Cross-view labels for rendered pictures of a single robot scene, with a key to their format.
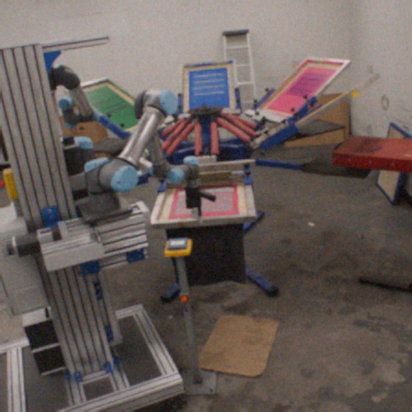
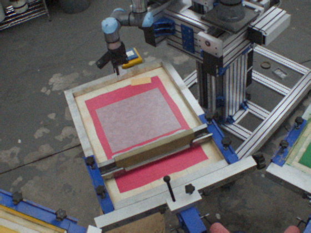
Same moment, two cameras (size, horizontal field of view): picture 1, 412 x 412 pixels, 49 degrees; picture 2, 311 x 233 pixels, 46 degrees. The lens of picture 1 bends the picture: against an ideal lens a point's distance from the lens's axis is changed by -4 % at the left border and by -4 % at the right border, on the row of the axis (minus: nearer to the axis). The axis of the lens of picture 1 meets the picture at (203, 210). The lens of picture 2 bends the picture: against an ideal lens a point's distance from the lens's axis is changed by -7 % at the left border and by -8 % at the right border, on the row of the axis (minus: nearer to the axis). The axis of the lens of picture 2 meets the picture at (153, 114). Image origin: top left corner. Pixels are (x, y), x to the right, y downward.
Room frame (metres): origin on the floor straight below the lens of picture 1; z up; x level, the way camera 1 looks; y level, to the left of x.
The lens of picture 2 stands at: (3.92, -0.36, 2.34)
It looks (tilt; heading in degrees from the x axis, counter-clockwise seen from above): 46 degrees down; 161
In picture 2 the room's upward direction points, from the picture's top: 10 degrees counter-clockwise
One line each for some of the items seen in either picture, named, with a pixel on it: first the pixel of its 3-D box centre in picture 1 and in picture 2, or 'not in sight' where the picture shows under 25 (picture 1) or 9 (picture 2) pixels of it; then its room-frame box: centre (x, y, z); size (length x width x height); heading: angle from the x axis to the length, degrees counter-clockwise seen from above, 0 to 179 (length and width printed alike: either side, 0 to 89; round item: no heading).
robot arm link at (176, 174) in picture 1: (177, 173); (120, 19); (2.29, 0.12, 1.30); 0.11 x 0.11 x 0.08; 50
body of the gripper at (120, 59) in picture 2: (193, 196); (117, 54); (2.35, 0.05, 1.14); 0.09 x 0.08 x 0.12; 85
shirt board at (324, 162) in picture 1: (285, 164); not in sight; (3.39, -0.65, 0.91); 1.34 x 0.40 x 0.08; 55
